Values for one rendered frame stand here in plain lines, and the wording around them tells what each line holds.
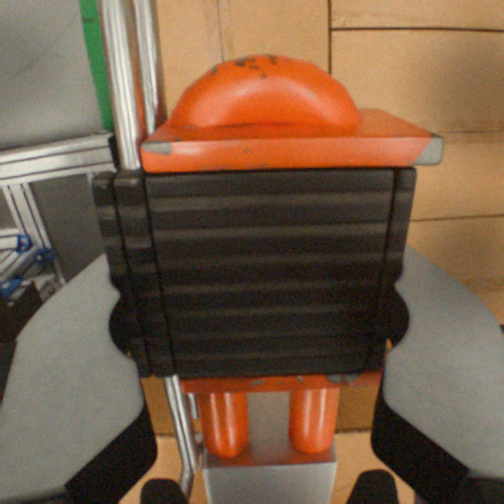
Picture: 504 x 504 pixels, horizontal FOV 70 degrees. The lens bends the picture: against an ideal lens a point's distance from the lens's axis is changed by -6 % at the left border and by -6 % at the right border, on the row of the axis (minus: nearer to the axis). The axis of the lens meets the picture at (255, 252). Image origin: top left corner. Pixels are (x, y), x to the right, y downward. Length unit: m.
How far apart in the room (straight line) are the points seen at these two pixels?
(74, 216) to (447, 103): 1.07
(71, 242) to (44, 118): 0.44
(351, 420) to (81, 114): 1.25
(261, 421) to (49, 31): 1.36
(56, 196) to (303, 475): 1.19
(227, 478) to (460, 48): 0.83
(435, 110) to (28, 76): 1.22
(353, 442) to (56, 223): 1.12
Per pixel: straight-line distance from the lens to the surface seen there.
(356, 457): 0.47
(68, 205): 1.30
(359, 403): 0.46
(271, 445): 0.19
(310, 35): 0.78
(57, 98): 1.45
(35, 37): 1.47
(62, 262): 1.40
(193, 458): 0.18
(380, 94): 0.82
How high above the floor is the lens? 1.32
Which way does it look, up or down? 62 degrees down
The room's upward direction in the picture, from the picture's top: 175 degrees clockwise
